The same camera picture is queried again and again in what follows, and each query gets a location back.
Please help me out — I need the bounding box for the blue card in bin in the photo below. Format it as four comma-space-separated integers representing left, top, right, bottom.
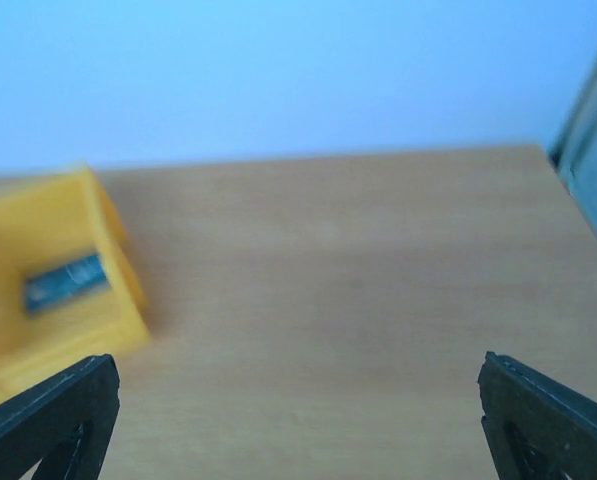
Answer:
23, 253, 109, 315

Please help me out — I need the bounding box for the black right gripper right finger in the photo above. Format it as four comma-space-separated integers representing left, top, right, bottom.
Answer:
478, 352, 597, 479

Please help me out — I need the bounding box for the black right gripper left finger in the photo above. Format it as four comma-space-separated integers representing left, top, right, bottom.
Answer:
0, 354, 120, 479

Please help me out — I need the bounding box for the yellow plastic bin row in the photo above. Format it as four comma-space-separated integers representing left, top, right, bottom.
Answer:
0, 167, 151, 404

